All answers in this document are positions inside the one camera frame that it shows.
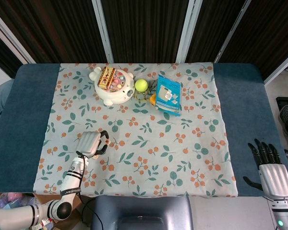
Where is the blue flat product package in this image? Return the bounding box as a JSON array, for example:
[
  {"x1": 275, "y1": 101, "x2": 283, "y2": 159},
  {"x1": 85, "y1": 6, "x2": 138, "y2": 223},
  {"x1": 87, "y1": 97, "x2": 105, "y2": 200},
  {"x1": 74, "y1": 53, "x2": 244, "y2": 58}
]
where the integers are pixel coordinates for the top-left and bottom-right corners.
[{"x1": 156, "y1": 74, "x2": 182, "y2": 117}]

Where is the black floor tray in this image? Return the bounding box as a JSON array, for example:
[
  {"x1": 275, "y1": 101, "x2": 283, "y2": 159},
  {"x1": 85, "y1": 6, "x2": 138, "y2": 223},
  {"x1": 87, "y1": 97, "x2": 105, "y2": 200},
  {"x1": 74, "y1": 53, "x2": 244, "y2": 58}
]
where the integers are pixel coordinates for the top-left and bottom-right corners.
[{"x1": 276, "y1": 96, "x2": 288, "y2": 111}]

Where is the floral berry leaf tablecloth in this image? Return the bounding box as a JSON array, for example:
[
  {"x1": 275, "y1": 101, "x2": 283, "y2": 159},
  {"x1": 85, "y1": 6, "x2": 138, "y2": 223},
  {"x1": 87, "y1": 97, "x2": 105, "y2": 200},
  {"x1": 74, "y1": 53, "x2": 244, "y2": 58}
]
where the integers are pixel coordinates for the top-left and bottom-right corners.
[{"x1": 33, "y1": 62, "x2": 239, "y2": 198}]

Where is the white metal frame post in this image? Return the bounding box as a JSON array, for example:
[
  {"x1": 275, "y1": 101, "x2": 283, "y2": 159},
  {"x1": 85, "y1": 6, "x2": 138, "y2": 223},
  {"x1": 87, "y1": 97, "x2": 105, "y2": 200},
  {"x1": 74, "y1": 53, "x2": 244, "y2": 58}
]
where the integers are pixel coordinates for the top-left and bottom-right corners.
[
  {"x1": 91, "y1": 0, "x2": 115, "y2": 63},
  {"x1": 213, "y1": 0, "x2": 252, "y2": 63},
  {"x1": 264, "y1": 47, "x2": 288, "y2": 86},
  {"x1": 0, "y1": 6, "x2": 36, "y2": 65},
  {"x1": 176, "y1": 0, "x2": 203, "y2": 63}
]

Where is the grey blue robot torso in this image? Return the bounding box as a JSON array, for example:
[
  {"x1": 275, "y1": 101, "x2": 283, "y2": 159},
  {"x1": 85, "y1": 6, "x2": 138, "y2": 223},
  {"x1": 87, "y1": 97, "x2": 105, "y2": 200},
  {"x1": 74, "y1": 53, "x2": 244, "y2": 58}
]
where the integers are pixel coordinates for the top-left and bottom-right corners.
[{"x1": 90, "y1": 195, "x2": 194, "y2": 230}]

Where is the white bear shaped toy container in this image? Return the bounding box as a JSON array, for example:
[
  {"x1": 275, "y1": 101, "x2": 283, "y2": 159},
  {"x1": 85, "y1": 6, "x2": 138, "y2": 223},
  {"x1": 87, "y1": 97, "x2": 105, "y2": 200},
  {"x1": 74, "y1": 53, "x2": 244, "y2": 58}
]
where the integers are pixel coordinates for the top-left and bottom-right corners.
[{"x1": 89, "y1": 66, "x2": 136, "y2": 106}]

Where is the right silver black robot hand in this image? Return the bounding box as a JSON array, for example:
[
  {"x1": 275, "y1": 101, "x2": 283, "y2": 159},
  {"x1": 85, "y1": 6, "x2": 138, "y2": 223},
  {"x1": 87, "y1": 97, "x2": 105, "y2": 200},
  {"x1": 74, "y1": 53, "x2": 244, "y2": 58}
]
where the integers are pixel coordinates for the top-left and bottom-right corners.
[{"x1": 242, "y1": 138, "x2": 288, "y2": 201}]

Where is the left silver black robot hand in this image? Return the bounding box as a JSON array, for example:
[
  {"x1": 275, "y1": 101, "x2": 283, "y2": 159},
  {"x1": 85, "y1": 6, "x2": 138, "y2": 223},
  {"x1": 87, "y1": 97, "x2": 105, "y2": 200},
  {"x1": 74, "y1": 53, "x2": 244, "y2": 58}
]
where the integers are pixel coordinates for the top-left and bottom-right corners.
[{"x1": 75, "y1": 130, "x2": 110, "y2": 159}]

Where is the blue upholstered chair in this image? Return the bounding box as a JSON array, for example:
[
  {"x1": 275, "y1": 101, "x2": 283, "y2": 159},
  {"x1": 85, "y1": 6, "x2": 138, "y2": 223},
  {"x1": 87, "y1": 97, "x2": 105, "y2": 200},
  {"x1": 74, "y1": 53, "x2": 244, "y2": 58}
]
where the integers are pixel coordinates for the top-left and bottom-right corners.
[{"x1": 0, "y1": 79, "x2": 15, "y2": 135}]

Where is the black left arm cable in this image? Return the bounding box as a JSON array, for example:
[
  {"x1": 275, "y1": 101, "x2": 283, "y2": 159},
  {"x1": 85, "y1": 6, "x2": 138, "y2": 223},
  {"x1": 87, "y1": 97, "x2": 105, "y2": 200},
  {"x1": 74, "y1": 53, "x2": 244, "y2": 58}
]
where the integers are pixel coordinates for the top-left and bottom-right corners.
[{"x1": 75, "y1": 150, "x2": 104, "y2": 230}]

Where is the yellow green tennis ball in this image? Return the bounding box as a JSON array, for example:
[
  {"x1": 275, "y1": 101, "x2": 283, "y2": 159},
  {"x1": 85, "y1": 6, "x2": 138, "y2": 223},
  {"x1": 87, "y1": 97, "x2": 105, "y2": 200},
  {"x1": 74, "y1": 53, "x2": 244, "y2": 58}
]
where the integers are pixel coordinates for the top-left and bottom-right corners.
[{"x1": 134, "y1": 79, "x2": 149, "y2": 92}]

